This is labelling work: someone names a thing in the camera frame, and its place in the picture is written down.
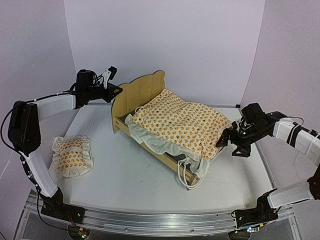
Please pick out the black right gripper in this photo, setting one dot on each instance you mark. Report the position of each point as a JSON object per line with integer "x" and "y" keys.
{"x": 225, "y": 136}

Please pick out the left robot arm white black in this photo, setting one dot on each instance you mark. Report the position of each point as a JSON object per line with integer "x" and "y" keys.
{"x": 24, "y": 131}

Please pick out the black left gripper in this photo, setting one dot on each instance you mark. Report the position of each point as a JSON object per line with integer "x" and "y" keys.
{"x": 109, "y": 97}

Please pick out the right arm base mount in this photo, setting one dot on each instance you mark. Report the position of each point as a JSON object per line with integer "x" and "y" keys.
{"x": 252, "y": 217}

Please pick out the small duck print pillow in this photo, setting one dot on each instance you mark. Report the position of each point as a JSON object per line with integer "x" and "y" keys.
{"x": 71, "y": 157}

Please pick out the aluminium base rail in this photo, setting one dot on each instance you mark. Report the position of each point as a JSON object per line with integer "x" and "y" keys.
{"x": 40, "y": 221}

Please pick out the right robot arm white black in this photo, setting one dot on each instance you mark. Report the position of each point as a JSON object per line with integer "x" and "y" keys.
{"x": 306, "y": 142}

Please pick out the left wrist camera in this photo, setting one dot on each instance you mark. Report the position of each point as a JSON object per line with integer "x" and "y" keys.
{"x": 107, "y": 75}

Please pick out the wooden pet bed frame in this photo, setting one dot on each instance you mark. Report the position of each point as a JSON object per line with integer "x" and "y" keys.
{"x": 137, "y": 93}

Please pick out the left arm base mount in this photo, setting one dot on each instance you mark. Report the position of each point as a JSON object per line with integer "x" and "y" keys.
{"x": 56, "y": 208}

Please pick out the grey bed mat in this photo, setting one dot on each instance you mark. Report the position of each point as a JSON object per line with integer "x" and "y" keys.
{"x": 175, "y": 158}

